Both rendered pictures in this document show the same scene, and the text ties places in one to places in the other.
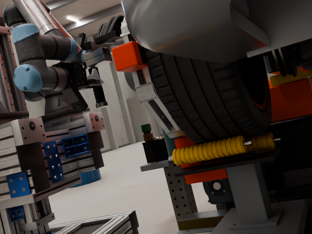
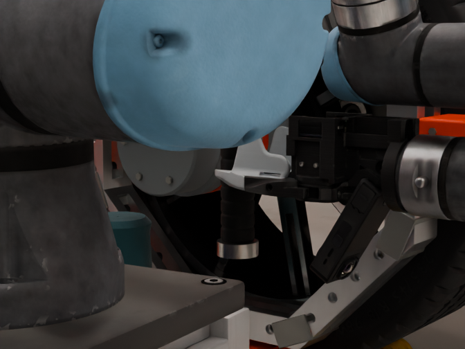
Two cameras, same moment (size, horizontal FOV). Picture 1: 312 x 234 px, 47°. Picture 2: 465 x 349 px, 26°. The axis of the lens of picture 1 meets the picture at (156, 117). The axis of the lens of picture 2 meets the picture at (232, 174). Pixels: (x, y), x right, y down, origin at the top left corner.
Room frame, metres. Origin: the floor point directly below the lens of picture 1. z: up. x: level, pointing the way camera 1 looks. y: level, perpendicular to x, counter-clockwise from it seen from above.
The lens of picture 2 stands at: (1.11, 1.20, 0.98)
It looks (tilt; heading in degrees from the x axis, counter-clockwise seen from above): 8 degrees down; 281
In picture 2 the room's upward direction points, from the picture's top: straight up
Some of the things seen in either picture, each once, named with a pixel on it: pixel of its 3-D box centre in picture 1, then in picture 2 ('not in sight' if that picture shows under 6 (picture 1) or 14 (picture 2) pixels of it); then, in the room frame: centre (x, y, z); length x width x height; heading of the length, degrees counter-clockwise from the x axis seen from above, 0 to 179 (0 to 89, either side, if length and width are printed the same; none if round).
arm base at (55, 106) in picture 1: (58, 104); not in sight; (1.84, 0.47, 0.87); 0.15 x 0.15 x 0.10
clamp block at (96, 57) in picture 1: (97, 57); not in sight; (1.29, 0.15, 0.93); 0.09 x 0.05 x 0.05; 64
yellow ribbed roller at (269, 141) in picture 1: (238, 146); not in sight; (1.28, -0.26, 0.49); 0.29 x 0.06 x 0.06; 64
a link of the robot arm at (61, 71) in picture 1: (54, 79); (430, 176); (1.11, 0.28, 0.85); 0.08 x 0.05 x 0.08; 64
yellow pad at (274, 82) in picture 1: (287, 78); not in sight; (1.68, -0.64, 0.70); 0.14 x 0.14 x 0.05; 64
